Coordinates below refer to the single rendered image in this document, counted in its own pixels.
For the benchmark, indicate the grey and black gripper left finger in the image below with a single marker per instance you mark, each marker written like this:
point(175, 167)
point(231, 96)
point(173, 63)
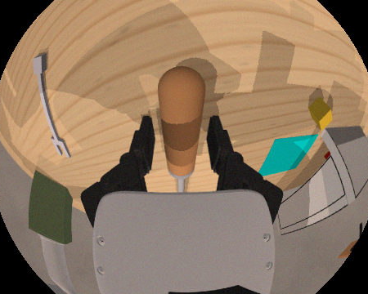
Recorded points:
point(129, 174)

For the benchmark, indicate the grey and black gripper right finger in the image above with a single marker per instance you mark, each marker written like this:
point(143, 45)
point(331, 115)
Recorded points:
point(232, 170)

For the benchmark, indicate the wooden tool handle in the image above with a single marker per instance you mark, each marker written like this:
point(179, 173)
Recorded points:
point(181, 92)

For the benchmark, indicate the teal square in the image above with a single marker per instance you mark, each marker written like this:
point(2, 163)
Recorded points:
point(286, 154)

